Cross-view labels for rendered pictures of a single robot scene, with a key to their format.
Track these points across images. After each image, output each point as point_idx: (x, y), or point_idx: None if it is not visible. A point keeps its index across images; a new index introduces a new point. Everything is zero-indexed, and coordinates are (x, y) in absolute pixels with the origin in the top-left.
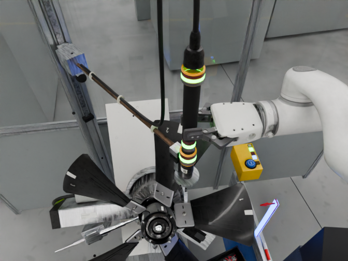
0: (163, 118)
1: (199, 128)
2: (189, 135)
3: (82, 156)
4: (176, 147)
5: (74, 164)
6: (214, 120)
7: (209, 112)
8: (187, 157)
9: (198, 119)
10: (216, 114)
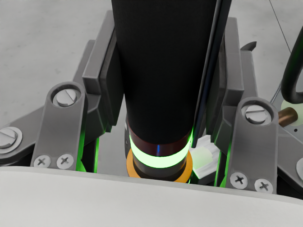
0: (291, 65)
1: (97, 65)
2: (89, 39)
3: (252, 44)
4: (200, 151)
5: (243, 47)
6: (127, 177)
7: (255, 184)
8: (129, 152)
9: (216, 127)
10: (192, 212)
